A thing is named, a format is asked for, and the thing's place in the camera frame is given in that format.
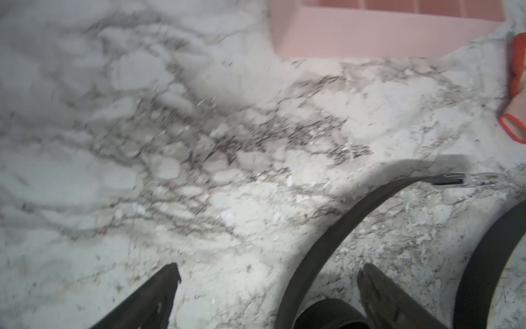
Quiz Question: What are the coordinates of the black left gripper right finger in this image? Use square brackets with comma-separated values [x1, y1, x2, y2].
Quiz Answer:
[357, 264, 446, 328]

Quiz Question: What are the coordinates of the red and white work glove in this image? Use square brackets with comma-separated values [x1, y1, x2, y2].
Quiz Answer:
[499, 32, 525, 145]

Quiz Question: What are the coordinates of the pink divided storage box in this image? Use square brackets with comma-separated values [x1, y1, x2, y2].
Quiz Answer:
[268, 0, 505, 58]

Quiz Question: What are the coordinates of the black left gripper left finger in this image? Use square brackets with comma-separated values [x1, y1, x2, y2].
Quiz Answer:
[93, 263, 181, 328]

